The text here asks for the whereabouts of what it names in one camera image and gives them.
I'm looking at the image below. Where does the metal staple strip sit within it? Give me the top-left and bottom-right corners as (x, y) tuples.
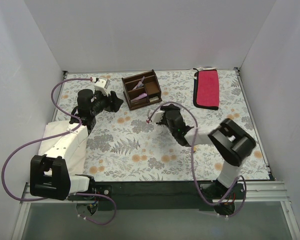
(149, 96), (159, 103)

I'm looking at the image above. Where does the pink highlighter marker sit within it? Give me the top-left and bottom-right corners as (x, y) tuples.
(131, 92), (148, 102)

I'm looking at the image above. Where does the pink capped white pen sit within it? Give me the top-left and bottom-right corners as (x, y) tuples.
(133, 76), (145, 90)

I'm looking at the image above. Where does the brown wooden desk organizer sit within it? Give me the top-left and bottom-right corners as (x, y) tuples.
(121, 69), (162, 111)

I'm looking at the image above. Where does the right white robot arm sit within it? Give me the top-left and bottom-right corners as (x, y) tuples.
(148, 104), (257, 199)

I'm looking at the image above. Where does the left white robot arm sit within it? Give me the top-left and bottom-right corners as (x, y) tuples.
(29, 89), (124, 200)

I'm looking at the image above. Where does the floral patterned table mat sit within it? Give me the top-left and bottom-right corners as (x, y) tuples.
(47, 70), (270, 182)

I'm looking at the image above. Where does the white folded cloth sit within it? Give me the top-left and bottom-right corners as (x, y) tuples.
(38, 120), (88, 176)

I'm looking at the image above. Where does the red cloth black trim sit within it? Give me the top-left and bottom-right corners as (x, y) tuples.
(193, 68), (220, 111)

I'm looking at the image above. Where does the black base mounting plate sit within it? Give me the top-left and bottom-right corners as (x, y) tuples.
(67, 181), (247, 211)

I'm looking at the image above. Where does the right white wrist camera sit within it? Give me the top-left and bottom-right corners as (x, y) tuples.
(146, 110), (165, 124)

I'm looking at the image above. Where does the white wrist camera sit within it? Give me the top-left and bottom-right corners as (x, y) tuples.
(146, 110), (165, 124)
(92, 77), (110, 96)

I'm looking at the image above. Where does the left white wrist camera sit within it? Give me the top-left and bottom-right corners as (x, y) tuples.
(92, 77), (110, 96)

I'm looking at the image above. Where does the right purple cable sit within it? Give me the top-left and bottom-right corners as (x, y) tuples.
(147, 101), (246, 217)

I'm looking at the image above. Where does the purple cable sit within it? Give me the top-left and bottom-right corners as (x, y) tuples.
(147, 101), (246, 217)
(0, 77), (118, 226)

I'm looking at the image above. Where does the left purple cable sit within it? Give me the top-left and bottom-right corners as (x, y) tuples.
(0, 77), (118, 226)

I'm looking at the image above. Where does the aluminium frame rail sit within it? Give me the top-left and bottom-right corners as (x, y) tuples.
(22, 181), (291, 204)

